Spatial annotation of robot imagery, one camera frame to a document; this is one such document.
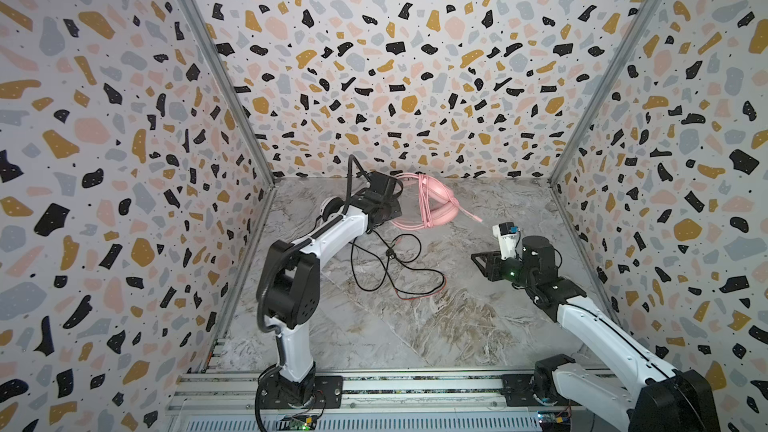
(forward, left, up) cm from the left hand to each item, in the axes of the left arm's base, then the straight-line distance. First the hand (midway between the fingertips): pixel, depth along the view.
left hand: (396, 201), depth 92 cm
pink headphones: (-4, -12, +4) cm, 13 cm away
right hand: (-17, -21, 0) cm, 27 cm away
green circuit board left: (-54, +23, -17) cm, 61 cm away
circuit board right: (-55, -37, -18) cm, 68 cm away
